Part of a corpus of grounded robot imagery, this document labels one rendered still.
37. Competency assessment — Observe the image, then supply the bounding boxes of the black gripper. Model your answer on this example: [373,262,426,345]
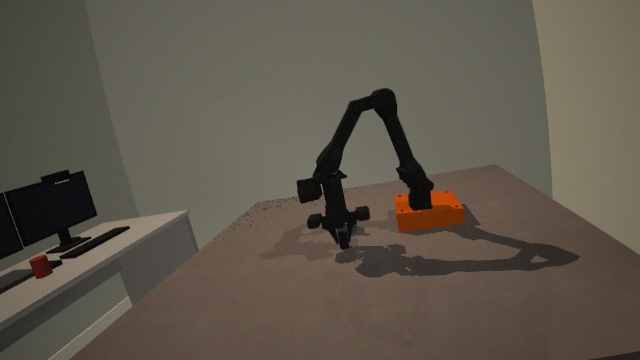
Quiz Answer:
[307,193,370,244]

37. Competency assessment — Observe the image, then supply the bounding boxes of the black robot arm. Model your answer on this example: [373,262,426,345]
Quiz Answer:
[296,88,434,231]

